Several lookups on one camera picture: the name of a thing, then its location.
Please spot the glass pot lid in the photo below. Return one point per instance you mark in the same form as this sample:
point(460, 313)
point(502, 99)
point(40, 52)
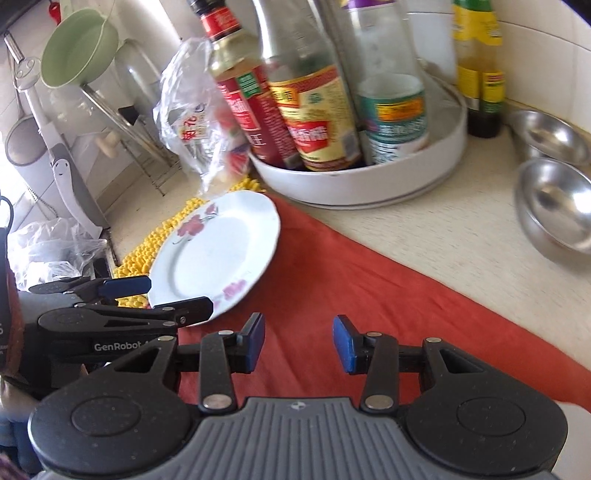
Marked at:
point(129, 115)

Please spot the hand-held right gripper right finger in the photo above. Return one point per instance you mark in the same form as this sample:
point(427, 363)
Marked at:
point(344, 344)

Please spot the red plastic hook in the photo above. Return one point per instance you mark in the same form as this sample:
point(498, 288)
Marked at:
point(55, 11)

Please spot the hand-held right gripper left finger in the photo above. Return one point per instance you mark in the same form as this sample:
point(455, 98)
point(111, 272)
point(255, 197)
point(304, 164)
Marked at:
point(256, 344)

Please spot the metal mesh strainer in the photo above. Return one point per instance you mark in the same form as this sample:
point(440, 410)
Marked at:
point(25, 141)

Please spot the clear bottle green label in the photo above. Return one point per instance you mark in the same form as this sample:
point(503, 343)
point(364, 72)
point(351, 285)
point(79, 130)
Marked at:
point(392, 120)

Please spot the green plastic ladle cup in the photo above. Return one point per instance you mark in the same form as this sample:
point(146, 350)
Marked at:
point(74, 55)

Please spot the yellow chenille mat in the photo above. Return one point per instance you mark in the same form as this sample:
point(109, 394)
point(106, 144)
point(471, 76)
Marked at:
point(143, 258)

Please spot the clear printed plastic bag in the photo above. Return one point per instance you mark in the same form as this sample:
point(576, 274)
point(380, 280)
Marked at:
point(194, 134)

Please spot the white turntable rack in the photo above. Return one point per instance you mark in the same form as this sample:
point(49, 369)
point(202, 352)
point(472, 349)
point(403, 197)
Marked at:
point(351, 184)

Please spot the crumpled clear plastic bag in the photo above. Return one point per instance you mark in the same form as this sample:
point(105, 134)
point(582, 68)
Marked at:
point(41, 244)

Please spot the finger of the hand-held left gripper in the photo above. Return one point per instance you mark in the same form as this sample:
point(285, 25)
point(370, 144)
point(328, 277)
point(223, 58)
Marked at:
point(124, 286)
point(194, 310)

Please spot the red label sauce bottle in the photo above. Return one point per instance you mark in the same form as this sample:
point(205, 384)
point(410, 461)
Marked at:
point(240, 101)

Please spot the white floral plate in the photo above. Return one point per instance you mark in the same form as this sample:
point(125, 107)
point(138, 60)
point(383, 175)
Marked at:
point(217, 249)

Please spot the steel bowl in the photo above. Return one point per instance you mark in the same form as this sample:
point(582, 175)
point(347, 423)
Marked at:
point(549, 136)
point(554, 207)

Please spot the dark bottle yellow red label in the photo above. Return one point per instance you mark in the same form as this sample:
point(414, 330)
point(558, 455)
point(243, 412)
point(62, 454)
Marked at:
point(314, 124)

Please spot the red cloth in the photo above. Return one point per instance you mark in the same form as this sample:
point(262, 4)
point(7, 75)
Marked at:
point(369, 277)

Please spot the yellow green label bottle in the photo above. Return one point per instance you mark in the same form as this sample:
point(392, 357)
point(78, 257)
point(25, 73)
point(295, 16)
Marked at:
point(480, 83)

